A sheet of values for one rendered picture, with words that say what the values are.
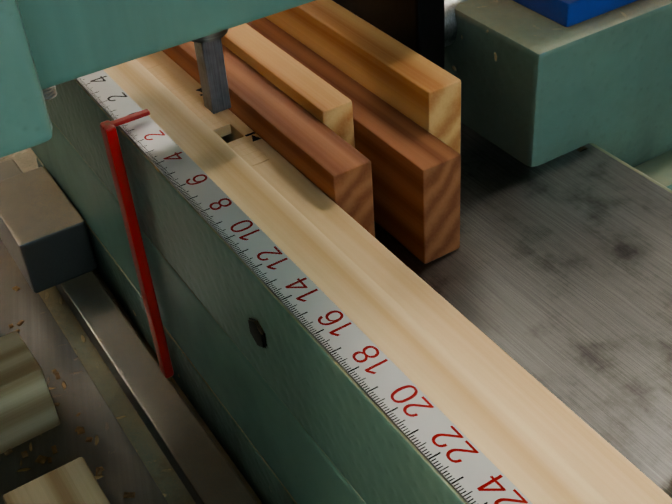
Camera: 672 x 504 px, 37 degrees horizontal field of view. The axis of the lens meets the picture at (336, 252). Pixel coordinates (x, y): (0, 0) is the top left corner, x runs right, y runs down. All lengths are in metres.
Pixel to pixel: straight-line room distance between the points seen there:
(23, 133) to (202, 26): 0.09
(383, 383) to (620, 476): 0.07
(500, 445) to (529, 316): 0.12
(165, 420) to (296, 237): 0.16
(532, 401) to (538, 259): 0.12
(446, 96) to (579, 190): 0.09
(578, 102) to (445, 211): 0.10
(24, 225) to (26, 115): 0.25
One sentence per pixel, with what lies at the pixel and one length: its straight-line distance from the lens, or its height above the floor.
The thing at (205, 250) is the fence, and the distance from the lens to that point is 0.37.
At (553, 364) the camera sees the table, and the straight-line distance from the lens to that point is 0.38.
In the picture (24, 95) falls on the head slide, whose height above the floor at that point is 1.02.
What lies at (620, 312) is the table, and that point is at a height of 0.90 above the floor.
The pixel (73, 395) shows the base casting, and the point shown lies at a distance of 0.53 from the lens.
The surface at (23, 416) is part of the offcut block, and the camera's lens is 0.51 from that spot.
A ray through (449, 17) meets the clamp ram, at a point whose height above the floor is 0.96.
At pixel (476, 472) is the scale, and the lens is 0.27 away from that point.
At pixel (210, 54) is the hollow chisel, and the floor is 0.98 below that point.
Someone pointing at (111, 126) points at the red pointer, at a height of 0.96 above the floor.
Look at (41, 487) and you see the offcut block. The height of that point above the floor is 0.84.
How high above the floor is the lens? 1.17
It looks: 38 degrees down
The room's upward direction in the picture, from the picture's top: 5 degrees counter-clockwise
